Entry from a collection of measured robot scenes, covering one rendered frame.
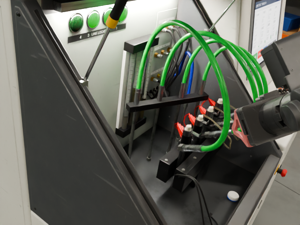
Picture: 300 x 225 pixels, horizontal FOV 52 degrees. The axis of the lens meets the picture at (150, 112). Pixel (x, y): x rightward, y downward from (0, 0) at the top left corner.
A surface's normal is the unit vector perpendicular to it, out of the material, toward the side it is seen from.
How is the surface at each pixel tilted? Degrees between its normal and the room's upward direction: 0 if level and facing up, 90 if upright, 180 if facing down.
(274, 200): 0
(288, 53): 54
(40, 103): 90
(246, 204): 0
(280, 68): 87
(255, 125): 46
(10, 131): 90
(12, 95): 90
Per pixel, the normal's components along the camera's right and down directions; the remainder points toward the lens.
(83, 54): 0.81, 0.40
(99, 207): -0.57, 0.37
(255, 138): 0.20, -0.19
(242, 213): 0.14, -0.84
